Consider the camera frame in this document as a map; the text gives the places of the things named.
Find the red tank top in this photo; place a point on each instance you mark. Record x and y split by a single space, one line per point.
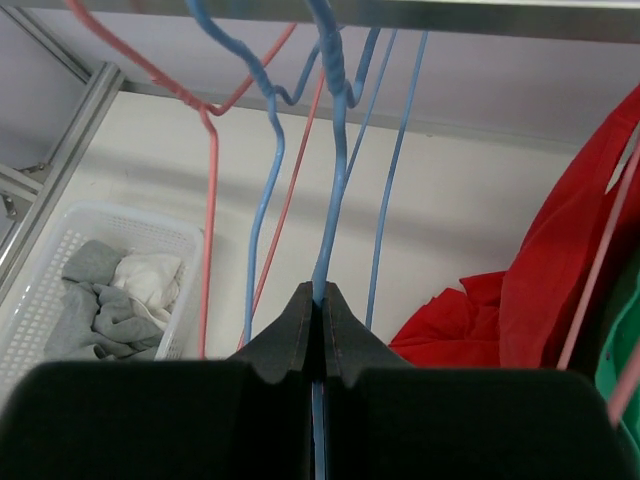
519 318

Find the aluminium hanging rail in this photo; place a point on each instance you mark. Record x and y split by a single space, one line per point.
597 21

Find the green tank top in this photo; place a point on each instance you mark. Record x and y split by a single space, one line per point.
617 373

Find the grey tank top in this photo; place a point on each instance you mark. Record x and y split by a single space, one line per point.
98 320

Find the blue hanger with black top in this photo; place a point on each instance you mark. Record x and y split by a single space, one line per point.
343 99

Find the pink hanger with green top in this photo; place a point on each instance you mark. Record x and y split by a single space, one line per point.
615 250

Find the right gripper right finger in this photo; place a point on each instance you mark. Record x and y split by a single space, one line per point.
386 419

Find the white plastic basket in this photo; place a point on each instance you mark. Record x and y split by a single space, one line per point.
130 230

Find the pink wire hanger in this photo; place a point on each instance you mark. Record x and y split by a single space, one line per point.
204 109

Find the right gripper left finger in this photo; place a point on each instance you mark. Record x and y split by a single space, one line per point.
245 417

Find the white tank top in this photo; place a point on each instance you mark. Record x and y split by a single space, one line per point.
150 282

